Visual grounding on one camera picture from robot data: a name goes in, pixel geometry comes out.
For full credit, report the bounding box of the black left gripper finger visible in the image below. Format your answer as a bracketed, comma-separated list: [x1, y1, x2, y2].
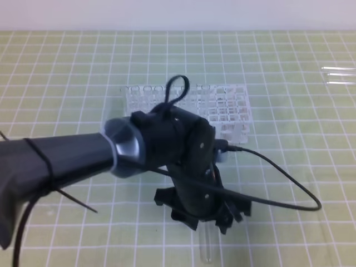
[214, 194, 252, 234]
[154, 187, 199, 230]

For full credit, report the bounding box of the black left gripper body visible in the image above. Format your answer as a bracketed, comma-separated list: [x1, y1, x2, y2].
[168, 165, 223, 222]

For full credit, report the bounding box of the clear glass test tube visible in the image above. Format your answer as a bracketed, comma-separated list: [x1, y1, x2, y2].
[198, 222, 214, 264]

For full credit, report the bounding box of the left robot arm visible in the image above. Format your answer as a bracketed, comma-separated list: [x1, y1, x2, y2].
[1, 107, 251, 249]

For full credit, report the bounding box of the white plastic test tube rack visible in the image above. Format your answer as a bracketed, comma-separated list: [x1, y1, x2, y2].
[120, 84, 252, 145]

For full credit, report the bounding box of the row of tubes in rack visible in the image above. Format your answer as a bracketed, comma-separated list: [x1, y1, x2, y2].
[122, 84, 210, 119]

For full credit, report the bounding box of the green checkered tablecloth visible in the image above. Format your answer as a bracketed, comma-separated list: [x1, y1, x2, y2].
[1, 31, 355, 266]

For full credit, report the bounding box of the clear test tube far right bottom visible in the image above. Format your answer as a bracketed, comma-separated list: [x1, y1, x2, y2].
[327, 81, 356, 85]

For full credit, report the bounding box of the clear test tube far right middle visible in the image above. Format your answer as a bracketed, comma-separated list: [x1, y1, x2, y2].
[326, 72, 356, 77]

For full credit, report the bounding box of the black left camera cable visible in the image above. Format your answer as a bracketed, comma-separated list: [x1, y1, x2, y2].
[133, 146, 323, 211]

